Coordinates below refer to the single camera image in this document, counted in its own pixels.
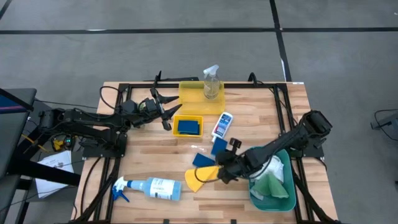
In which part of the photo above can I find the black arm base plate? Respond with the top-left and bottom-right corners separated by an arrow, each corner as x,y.
82,133 -> 128,159
281,133 -> 325,159

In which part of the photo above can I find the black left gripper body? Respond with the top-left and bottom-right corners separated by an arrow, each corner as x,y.
136,88 -> 174,132

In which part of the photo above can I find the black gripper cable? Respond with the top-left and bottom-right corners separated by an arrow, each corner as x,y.
99,86 -> 125,110
194,167 -> 220,184

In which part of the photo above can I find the teal plastic tub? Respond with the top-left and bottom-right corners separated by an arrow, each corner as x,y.
246,146 -> 297,213

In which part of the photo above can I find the yellow translucent tray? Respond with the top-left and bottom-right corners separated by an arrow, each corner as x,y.
178,80 -> 226,116

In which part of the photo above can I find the clear spray bottle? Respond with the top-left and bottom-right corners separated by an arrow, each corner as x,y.
203,64 -> 221,101

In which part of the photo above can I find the black aluminium table frame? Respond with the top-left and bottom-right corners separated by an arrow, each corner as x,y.
70,81 -> 341,224

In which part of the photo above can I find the green cloth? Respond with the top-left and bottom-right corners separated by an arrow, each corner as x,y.
253,172 -> 290,200

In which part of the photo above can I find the blue wavy sponge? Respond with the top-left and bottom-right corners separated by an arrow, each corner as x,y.
177,119 -> 201,136

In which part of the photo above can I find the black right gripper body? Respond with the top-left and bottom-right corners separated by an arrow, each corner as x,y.
216,149 -> 249,185

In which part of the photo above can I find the white paper sheet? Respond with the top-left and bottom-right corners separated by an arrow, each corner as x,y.
34,150 -> 75,199

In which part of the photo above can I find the blue liquid spray bottle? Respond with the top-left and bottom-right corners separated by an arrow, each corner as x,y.
111,176 -> 182,202

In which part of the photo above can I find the black bench stand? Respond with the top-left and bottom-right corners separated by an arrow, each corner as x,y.
0,88 -> 82,224

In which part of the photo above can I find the yellow cloth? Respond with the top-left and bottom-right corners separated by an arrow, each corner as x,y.
184,166 -> 221,193

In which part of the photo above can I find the white cloth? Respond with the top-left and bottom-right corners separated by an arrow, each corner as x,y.
249,154 -> 285,200

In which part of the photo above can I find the white lotion bottle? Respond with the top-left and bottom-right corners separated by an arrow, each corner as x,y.
211,111 -> 234,144

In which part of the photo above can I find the black clamp bracket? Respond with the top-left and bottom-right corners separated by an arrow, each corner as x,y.
143,70 -> 200,83

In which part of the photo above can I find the yellow slotted basket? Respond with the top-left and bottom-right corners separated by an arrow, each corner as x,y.
172,114 -> 204,138

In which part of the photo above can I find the blue rectangular sponge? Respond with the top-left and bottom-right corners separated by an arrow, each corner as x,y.
210,137 -> 229,157
192,152 -> 216,168

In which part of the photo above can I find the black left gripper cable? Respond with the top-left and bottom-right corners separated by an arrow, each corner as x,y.
99,86 -> 125,110

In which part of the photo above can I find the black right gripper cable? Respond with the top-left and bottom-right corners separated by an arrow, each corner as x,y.
194,167 -> 220,184

